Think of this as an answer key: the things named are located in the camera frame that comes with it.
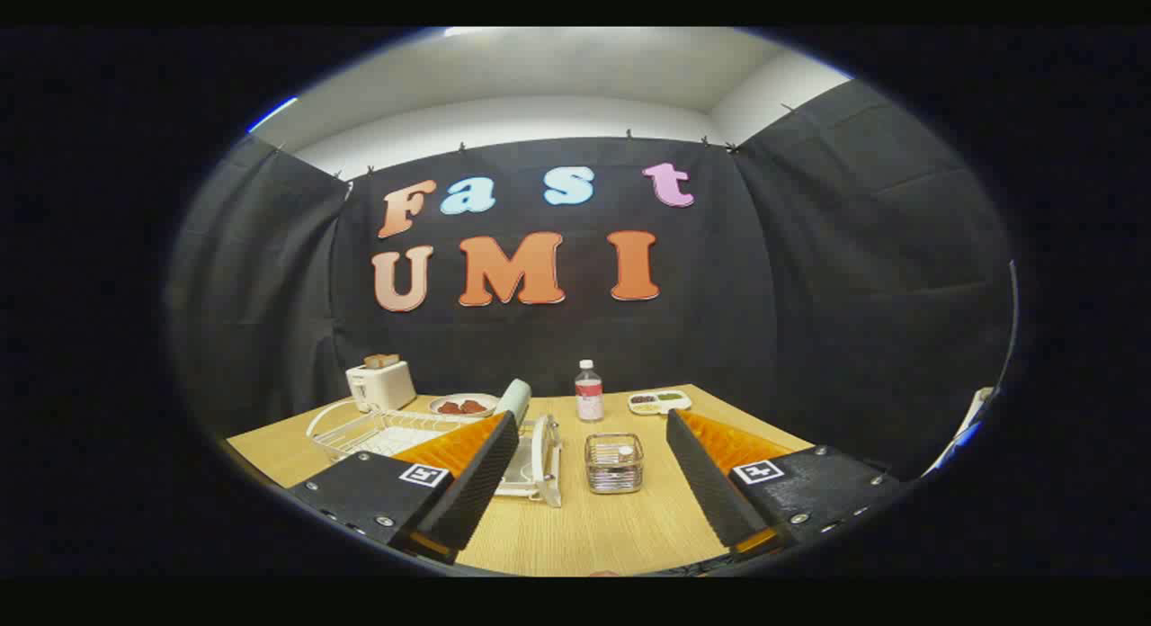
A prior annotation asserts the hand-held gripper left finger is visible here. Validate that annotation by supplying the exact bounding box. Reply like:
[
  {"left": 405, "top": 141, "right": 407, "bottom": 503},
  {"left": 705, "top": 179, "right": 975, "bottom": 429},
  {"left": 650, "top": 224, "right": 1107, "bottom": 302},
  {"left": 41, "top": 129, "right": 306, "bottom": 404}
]
[{"left": 286, "top": 410, "right": 521, "bottom": 566}]

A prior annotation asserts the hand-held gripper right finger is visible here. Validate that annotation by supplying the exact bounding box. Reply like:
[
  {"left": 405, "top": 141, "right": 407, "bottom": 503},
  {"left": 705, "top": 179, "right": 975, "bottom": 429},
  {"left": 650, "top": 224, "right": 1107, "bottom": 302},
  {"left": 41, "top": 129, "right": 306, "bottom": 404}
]
[{"left": 665, "top": 408, "right": 900, "bottom": 559}]

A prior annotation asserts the white wire dish rack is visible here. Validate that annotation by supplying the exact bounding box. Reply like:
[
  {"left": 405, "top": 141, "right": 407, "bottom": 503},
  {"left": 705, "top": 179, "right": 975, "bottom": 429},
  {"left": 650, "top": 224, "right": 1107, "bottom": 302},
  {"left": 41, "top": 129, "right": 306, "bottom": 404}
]
[{"left": 306, "top": 397, "right": 564, "bottom": 508}]

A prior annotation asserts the metal wire basket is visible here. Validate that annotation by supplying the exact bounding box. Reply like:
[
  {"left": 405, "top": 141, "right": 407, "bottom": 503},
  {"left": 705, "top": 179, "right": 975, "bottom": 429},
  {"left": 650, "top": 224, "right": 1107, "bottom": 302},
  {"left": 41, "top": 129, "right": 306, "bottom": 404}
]
[{"left": 584, "top": 433, "right": 645, "bottom": 495}]

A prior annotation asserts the light green plate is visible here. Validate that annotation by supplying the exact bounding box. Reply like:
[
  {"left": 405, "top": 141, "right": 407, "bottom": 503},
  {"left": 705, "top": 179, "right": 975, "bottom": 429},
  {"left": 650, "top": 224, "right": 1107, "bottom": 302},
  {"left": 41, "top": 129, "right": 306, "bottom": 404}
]
[{"left": 495, "top": 379, "right": 532, "bottom": 426}]

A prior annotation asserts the small white plate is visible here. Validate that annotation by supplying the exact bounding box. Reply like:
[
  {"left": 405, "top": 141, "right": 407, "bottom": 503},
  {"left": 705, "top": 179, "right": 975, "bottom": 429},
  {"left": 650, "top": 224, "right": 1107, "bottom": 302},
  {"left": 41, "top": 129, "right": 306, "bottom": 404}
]
[{"left": 429, "top": 392, "right": 500, "bottom": 417}]

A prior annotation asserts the white divided condiment dish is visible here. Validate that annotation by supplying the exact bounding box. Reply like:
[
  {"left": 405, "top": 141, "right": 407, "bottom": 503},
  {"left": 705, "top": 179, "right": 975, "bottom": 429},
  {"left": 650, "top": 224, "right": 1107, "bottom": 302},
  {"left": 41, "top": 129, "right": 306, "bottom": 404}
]
[{"left": 627, "top": 389, "right": 693, "bottom": 416}]

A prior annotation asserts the white toaster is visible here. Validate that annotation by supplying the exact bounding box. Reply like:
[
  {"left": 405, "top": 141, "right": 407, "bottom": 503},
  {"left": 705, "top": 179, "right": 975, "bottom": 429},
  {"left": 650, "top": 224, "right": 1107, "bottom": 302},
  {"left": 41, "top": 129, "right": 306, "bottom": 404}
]
[{"left": 346, "top": 361, "right": 417, "bottom": 413}]

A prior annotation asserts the clear plastic bottle red label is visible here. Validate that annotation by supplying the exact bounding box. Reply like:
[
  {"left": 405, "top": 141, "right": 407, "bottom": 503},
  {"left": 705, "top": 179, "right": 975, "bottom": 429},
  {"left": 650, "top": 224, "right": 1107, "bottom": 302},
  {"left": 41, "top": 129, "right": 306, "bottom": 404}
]
[{"left": 575, "top": 359, "right": 605, "bottom": 423}]

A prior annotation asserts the black backdrop cloth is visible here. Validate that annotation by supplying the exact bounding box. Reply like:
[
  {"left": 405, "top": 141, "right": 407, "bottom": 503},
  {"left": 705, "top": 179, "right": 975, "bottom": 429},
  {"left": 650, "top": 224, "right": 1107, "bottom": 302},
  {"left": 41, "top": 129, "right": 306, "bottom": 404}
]
[{"left": 166, "top": 79, "right": 1017, "bottom": 483}]

